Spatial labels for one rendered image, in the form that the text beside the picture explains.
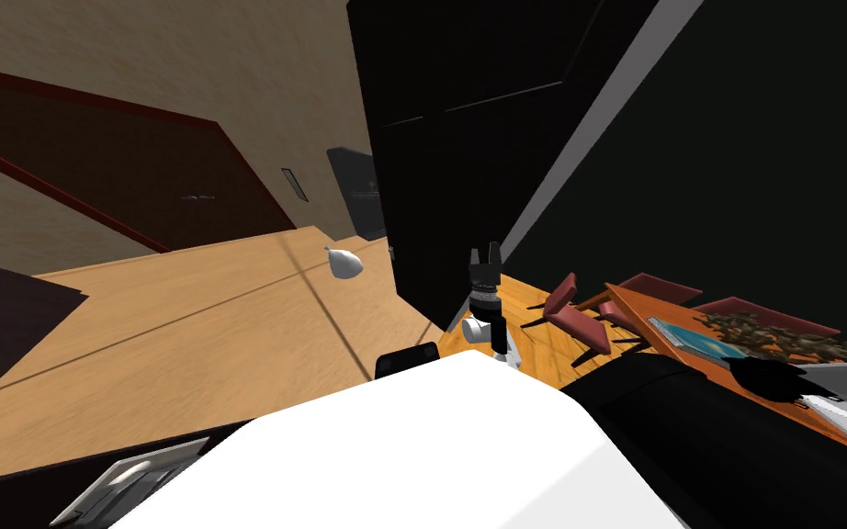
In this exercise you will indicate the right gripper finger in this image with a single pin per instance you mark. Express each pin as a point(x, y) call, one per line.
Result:
point(476, 258)
point(495, 253)

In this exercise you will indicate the dark grey panel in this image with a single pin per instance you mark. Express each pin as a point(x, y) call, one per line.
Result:
point(357, 195)

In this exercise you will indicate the orange wooden table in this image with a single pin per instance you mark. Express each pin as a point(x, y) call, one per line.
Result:
point(638, 317)

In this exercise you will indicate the dark red door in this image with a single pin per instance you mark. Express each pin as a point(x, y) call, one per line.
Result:
point(137, 169)

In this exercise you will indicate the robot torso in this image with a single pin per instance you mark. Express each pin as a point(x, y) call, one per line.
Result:
point(409, 455)

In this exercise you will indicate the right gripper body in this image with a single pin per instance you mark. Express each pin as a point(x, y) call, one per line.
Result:
point(485, 276)

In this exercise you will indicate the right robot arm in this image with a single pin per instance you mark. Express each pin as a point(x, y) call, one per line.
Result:
point(695, 448)

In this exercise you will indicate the dark red chair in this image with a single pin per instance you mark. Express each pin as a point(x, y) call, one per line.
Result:
point(662, 288)
point(578, 327)
point(754, 312)

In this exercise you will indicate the white door knob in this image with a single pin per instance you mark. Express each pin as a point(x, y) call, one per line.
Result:
point(345, 264)

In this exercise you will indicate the black door leaf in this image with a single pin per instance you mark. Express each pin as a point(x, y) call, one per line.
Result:
point(467, 147)

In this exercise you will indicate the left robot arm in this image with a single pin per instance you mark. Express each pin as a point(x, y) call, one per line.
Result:
point(129, 477)

